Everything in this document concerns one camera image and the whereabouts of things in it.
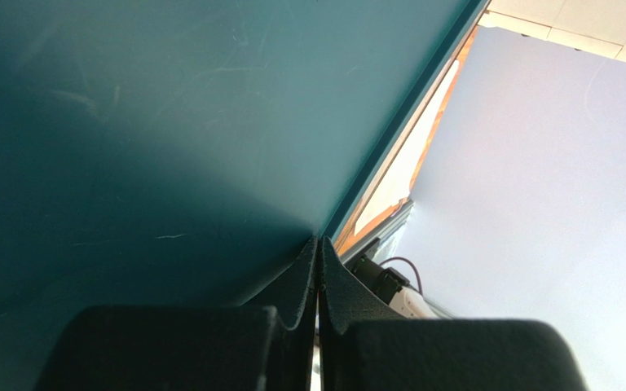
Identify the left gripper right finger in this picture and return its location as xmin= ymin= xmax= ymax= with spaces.
xmin=317 ymin=237 xmax=586 ymax=390

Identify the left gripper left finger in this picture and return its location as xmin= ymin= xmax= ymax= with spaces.
xmin=35 ymin=237 xmax=319 ymax=390

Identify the teal drawer organizer box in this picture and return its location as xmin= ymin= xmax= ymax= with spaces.
xmin=0 ymin=1 xmax=486 ymax=390

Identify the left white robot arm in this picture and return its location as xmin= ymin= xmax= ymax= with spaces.
xmin=35 ymin=237 xmax=586 ymax=390

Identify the white three-drawer cabinet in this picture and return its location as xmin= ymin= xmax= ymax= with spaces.
xmin=478 ymin=0 xmax=626 ymax=63

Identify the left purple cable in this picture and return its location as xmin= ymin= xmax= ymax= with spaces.
xmin=379 ymin=256 xmax=425 ymax=297

